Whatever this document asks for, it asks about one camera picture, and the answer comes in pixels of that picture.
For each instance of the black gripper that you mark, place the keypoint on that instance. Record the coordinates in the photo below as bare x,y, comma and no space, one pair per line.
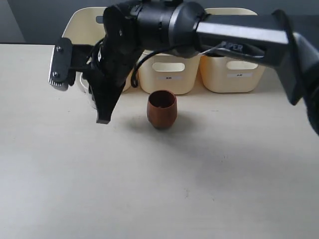
115,58

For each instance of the white paper cup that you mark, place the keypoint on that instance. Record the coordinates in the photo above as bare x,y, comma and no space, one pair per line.
87,90

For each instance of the brown wooden cup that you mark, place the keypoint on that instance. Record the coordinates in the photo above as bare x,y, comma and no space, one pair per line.
162,109

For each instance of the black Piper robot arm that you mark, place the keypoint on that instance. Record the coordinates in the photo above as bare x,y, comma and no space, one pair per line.
287,43

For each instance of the cream middle plastic bin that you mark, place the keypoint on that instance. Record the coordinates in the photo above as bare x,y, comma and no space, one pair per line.
167,72

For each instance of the cream plastic bin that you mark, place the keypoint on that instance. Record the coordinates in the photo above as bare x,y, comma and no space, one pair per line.
227,75
85,27
167,72

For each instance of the cream left plastic bin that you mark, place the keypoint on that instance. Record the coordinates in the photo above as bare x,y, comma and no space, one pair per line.
85,27

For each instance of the cream right plastic bin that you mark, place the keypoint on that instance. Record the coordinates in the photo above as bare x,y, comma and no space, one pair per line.
227,75

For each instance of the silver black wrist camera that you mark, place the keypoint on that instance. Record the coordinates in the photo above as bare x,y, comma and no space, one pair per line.
67,60

